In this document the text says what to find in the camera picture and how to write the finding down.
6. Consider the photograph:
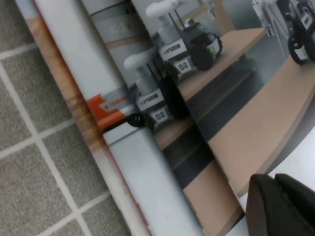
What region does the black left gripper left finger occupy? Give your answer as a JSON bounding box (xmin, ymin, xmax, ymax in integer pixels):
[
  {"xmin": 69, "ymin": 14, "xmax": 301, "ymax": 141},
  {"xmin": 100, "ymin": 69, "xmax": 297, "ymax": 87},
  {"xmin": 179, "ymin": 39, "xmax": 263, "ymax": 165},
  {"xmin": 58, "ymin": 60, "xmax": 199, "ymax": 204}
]
[{"xmin": 246, "ymin": 173, "xmax": 306, "ymax": 236}]

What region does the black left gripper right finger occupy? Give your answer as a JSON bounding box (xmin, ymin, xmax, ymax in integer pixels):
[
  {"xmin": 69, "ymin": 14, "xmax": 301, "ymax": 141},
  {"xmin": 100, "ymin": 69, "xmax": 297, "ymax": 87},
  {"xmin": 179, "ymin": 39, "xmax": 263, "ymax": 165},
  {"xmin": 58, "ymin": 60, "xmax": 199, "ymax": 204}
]
[{"xmin": 274, "ymin": 173, "xmax": 315, "ymax": 236}]

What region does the robot cover brochure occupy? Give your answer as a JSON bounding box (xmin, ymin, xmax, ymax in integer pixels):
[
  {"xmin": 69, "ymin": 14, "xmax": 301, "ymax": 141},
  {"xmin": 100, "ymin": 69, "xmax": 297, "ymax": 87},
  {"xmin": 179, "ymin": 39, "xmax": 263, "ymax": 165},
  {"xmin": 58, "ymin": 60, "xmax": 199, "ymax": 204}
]
[
  {"xmin": 80, "ymin": 0, "xmax": 247, "ymax": 236},
  {"xmin": 130, "ymin": 0, "xmax": 315, "ymax": 236}
]

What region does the brochure with peach edge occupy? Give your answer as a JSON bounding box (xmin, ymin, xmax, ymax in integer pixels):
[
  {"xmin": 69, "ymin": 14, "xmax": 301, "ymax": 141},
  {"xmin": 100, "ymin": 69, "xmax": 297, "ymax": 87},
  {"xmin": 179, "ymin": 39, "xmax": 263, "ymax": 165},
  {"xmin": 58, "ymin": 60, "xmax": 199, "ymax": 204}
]
[{"xmin": 13, "ymin": 0, "xmax": 153, "ymax": 236}]

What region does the grey checked tablecloth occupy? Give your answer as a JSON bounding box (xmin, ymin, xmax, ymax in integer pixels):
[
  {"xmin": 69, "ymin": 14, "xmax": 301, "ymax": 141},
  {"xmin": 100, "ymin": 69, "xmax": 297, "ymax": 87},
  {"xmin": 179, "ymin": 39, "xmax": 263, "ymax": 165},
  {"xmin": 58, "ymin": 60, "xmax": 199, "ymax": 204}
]
[{"xmin": 0, "ymin": 0, "xmax": 135, "ymax": 236}]

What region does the brochure with orange logo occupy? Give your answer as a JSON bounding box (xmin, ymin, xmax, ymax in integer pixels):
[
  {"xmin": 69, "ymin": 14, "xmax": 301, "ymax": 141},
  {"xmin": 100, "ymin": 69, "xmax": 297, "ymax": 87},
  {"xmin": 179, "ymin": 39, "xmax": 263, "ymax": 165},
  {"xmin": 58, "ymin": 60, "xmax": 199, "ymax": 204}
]
[{"xmin": 33, "ymin": 0, "xmax": 205, "ymax": 236}]

